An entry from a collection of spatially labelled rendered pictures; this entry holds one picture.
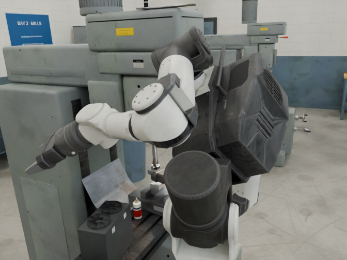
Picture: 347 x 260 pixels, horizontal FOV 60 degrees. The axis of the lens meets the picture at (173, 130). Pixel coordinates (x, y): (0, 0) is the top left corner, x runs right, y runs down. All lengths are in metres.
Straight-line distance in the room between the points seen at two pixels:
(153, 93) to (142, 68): 0.70
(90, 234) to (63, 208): 0.57
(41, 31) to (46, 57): 4.75
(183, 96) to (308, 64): 7.14
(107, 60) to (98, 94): 0.17
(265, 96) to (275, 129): 0.10
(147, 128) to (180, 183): 0.13
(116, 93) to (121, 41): 0.24
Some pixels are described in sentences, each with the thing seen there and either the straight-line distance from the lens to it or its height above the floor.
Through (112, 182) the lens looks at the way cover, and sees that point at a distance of 1.82.
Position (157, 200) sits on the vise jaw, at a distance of 1.55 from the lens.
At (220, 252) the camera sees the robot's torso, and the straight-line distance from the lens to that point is 0.85.
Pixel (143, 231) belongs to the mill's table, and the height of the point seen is 0.92.
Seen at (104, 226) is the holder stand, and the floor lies 1.11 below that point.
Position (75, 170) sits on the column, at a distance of 1.65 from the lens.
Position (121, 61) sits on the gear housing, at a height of 1.69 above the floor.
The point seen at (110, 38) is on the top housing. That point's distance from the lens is 1.38.
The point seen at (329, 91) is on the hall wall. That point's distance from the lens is 7.81.
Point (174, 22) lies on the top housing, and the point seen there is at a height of 1.84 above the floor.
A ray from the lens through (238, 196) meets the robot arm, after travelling 1.20.
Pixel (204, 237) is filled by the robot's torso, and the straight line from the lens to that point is 0.73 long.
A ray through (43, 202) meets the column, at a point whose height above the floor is 0.92.
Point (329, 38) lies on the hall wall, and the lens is 7.70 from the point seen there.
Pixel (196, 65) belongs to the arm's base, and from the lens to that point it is 0.83.
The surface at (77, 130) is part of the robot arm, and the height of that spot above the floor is 1.55.
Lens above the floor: 1.80
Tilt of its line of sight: 18 degrees down
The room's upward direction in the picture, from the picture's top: 2 degrees counter-clockwise
